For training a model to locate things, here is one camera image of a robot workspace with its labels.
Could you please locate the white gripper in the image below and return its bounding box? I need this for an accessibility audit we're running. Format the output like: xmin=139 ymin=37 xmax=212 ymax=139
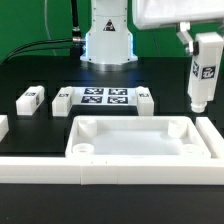
xmin=132 ymin=0 xmax=224 ymax=55

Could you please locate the white desk top tray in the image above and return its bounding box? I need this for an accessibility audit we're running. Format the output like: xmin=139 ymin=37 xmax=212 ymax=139
xmin=65 ymin=116 xmax=211 ymax=159

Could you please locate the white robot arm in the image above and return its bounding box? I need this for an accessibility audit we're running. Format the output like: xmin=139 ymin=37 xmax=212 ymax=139
xmin=81 ymin=0 xmax=224 ymax=65

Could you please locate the white marker plate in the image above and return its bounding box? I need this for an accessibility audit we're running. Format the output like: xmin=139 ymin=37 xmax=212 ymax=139
xmin=73 ymin=87 xmax=137 ymax=106

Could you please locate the white left fence piece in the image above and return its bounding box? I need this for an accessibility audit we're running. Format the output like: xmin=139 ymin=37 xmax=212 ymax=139
xmin=0 ymin=115 xmax=9 ymax=142

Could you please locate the black vertical cable connector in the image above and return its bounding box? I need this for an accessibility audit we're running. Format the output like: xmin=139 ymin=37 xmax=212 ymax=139
xmin=71 ymin=0 xmax=81 ymax=36

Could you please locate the black cable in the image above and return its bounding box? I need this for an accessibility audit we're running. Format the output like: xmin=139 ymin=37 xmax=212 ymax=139
xmin=2 ymin=38 xmax=86 ymax=63

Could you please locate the white front fence wall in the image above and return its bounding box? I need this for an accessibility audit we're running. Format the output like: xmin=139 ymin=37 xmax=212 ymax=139
xmin=0 ymin=157 xmax=224 ymax=185

